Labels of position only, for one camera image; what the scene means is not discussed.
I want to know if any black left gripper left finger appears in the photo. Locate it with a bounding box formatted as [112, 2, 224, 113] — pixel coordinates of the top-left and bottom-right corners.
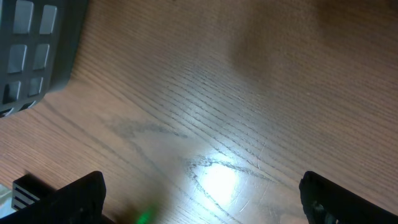
[1, 171, 106, 224]

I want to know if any dark grey plastic basket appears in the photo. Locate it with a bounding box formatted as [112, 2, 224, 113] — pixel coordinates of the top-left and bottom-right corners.
[1, 0, 89, 118]

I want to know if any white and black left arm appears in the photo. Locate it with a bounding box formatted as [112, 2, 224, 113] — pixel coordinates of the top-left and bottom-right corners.
[1, 171, 114, 224]

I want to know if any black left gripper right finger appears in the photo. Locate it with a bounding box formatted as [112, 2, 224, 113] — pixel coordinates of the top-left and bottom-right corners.
[299, 171, 397, 224]

